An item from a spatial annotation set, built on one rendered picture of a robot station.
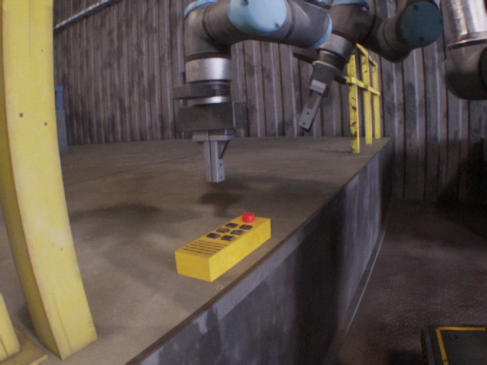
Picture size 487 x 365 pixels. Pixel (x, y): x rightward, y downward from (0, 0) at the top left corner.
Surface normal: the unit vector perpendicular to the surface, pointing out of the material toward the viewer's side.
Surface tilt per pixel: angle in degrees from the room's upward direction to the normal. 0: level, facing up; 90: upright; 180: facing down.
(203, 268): 90
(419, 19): 95
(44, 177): 90
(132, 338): 0
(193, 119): 90
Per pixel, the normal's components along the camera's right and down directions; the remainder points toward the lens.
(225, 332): 0.87, 0.04
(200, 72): -0.22, 0.21
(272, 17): 0.55, 0.13
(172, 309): -0.06, -0.98
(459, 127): -0.49, 0.19
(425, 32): 0.03, 0.28
